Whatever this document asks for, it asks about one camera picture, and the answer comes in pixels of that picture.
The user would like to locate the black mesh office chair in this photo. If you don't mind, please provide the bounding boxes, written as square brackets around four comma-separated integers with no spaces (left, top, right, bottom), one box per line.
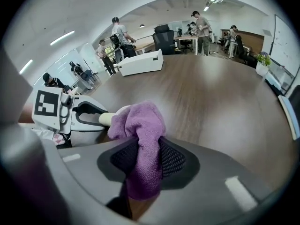
[289,84,300,107]
[235,35,257,68]
[152,24,176,55]

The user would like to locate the whiteboard on black stand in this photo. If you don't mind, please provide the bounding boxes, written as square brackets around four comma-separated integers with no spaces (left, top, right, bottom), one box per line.
[269,14,300,96]

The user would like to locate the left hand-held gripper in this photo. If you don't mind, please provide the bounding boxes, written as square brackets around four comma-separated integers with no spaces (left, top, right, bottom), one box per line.
[31,87,109,135]

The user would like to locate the light blue notebook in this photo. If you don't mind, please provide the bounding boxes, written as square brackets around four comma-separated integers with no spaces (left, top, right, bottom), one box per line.
[277,95,300,140]

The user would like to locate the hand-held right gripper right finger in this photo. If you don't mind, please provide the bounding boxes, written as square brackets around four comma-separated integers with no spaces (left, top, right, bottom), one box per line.
[133,136,274,222]

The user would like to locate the purple cleaning cloth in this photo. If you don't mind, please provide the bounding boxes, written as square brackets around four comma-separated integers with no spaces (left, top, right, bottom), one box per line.
[107,100,167,201]

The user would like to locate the grey oval hard-shell case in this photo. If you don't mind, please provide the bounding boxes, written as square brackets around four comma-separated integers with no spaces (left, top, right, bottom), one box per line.
[114,47,125,64]

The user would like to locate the pink checkered cloth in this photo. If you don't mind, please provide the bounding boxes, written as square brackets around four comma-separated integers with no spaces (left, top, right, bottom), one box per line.
[52,134,65,146]

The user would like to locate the purple flowers in white pot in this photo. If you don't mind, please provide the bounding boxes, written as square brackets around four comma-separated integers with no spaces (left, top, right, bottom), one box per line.
[255,52,272,77]

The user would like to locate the ceiling strip light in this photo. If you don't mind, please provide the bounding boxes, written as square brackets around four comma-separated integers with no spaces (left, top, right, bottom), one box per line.
[50,30,75,46]
[19,59,33,75]

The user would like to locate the wooden desk with white legs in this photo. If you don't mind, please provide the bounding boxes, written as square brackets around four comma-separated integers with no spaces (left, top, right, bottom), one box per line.
[135,40,157,56]
[174,35,200,55]

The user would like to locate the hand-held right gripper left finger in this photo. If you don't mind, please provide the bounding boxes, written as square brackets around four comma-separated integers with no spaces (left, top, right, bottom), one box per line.
[57,138,139,206]

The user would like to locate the flat white box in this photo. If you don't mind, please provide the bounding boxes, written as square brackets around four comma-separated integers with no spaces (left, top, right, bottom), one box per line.
[118,48,164,77]

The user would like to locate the white crumpled wrapper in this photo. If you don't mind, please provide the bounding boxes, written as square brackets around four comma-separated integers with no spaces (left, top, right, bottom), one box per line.
[266,73,282,91]

